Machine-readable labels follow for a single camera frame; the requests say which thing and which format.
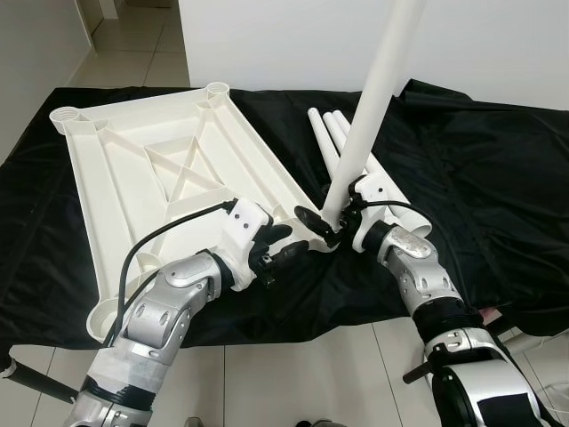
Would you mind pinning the grey robot left foot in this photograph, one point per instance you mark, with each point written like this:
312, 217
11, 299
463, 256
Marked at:
191, 422

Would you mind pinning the grey robot foot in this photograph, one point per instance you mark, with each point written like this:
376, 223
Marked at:
191, 422
320, 422

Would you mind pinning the black cloth table cover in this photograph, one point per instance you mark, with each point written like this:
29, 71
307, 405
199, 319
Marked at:
480, 178

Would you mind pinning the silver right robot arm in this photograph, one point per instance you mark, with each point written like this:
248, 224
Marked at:
418, 267

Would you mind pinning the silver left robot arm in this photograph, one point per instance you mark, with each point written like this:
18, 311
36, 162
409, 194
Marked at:
169, 311

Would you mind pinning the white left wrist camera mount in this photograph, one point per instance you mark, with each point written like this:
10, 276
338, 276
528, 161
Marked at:
244, 222

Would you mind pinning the white plastic table top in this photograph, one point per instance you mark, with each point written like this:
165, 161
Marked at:
116, 178

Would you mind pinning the grey robot right foot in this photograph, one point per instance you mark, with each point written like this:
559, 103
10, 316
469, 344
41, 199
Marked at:
320, 422

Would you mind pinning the pink object under table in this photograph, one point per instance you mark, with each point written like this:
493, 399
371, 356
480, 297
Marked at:
489, 313

